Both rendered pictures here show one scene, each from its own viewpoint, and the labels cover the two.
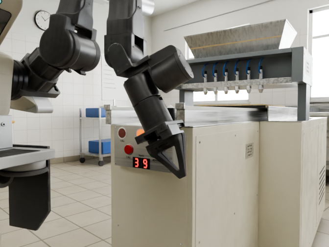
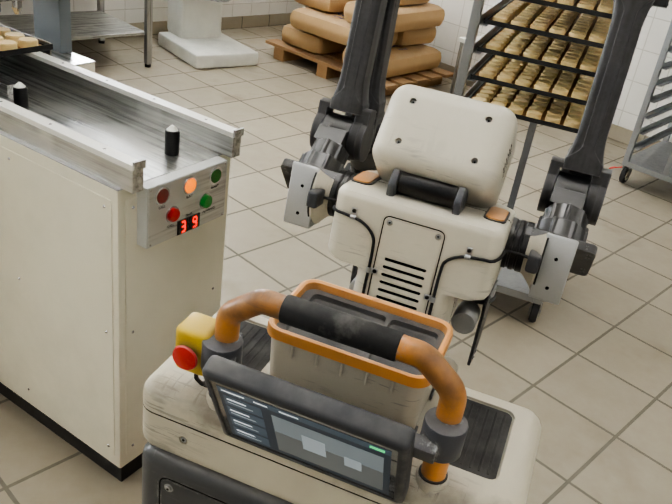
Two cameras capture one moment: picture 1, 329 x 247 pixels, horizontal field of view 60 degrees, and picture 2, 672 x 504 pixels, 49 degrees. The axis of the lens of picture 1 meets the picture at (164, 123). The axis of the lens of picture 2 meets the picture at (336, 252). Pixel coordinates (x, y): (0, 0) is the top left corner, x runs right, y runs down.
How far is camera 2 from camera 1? 177 cm
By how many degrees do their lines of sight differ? 92
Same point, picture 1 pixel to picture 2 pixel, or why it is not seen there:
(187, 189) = (222, 225)
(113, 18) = (381, 102)
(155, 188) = (188, 246)
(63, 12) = (365, 103)
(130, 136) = (174, 195)
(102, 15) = not seen: outside the picture
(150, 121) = not seen: hidden behind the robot
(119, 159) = (155, 236)
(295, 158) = not seen: hidden behind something
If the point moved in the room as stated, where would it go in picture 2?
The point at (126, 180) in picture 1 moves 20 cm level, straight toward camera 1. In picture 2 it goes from (147, 262) to (240, 266)
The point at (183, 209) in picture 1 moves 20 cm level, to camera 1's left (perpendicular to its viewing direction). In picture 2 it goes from (217, 249) to (204, 293)
